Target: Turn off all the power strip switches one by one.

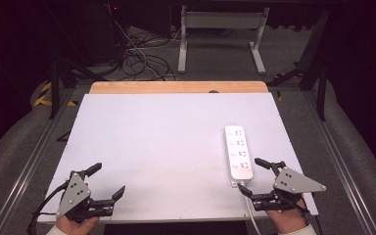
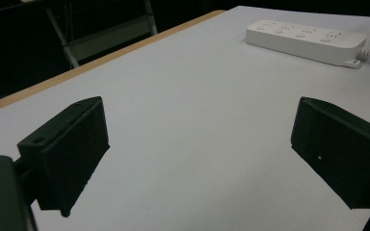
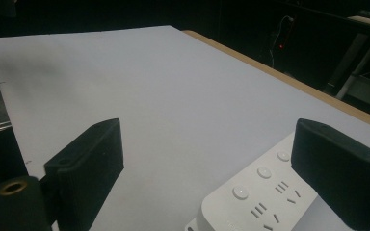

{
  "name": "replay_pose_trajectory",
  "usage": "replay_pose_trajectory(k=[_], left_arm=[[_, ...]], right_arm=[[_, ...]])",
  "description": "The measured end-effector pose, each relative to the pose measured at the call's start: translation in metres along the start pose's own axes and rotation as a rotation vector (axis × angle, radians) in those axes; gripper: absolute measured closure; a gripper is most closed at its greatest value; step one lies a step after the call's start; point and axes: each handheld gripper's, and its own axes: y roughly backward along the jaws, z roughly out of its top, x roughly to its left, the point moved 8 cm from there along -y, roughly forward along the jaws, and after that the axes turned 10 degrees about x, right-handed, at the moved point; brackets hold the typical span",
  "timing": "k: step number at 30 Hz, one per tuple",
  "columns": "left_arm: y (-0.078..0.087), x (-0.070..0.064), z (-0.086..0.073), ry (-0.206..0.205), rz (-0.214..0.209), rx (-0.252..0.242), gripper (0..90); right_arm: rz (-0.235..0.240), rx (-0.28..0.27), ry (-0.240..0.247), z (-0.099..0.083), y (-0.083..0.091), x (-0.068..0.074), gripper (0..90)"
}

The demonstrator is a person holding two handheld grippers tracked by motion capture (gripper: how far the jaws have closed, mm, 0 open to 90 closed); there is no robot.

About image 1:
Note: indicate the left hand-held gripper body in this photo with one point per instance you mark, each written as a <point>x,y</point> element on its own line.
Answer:
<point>73,194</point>

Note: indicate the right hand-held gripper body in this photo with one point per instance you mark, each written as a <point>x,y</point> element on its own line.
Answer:
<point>290,184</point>

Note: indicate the white power strip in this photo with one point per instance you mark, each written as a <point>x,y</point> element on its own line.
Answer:
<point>238,153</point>

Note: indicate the person's left hand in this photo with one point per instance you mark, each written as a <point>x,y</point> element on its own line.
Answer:
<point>75,225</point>

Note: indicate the person's right hand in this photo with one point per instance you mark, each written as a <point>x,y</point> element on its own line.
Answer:
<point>286,220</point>

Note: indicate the person's left white sleeve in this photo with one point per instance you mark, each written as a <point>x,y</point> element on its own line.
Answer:
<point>55,231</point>

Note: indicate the person's white sleeve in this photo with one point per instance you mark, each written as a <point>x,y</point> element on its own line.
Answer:
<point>55,231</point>
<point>298,230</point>

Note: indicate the person's right white sleeve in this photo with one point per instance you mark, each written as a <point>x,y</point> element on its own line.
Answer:
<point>298,230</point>

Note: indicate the yellow black hazard tape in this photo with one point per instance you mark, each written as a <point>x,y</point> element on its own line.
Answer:
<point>45,95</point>

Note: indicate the black metal stand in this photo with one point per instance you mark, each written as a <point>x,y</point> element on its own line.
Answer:
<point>56,84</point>
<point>316,71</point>

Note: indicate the wooden table board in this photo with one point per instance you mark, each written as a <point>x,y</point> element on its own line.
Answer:
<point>176,87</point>

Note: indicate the aluminium floor rail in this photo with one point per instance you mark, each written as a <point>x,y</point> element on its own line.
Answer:
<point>29,166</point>
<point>338,163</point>

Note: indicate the white metal table frame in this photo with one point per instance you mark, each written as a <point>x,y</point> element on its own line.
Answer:
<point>222,21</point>

